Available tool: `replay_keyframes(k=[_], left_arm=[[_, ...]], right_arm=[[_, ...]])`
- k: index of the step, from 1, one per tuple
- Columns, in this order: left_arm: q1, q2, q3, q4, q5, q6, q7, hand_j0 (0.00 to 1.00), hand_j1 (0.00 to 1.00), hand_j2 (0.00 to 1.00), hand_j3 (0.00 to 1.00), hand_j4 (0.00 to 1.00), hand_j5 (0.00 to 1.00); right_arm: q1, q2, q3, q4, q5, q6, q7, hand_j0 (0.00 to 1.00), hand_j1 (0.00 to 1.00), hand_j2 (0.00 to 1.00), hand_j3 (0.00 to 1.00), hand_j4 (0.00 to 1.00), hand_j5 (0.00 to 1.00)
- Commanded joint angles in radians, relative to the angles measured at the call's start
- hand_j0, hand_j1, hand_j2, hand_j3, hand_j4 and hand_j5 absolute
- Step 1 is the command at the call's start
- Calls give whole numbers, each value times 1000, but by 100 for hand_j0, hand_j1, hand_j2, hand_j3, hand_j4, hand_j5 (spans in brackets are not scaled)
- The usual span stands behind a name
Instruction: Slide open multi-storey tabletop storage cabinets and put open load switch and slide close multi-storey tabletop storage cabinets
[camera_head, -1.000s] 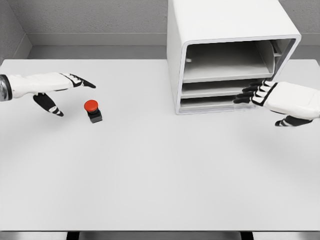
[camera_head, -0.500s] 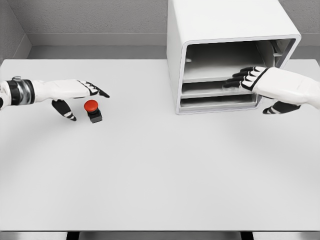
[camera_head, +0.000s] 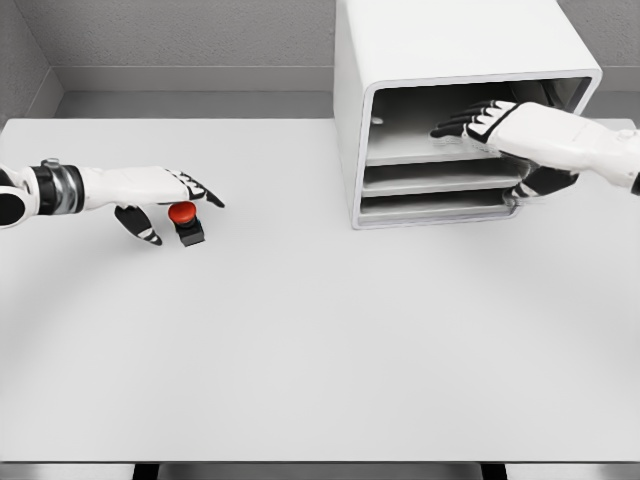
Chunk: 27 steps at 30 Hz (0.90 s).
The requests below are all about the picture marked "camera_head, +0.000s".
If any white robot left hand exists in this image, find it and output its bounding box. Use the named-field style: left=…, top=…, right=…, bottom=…
left=108, top=166, right=226, bottom=248

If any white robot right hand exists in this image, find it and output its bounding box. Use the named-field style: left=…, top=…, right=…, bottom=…
left=429, top=99, right=590, bottom=209

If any red button black switch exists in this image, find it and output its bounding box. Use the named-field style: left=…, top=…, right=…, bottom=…
left=167, top=200, right=207, bottom=249

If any grey cabinet drawer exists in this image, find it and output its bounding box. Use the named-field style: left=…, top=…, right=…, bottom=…
left=366, top=117, right=524, bottom=167
left=358, top=188, right=521, bottom=225
left=361, top=160, right=532, bottom=198

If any white tabletop storage cabinet shell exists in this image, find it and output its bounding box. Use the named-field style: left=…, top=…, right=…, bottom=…
left=333, top=0, right=604, bottom=232

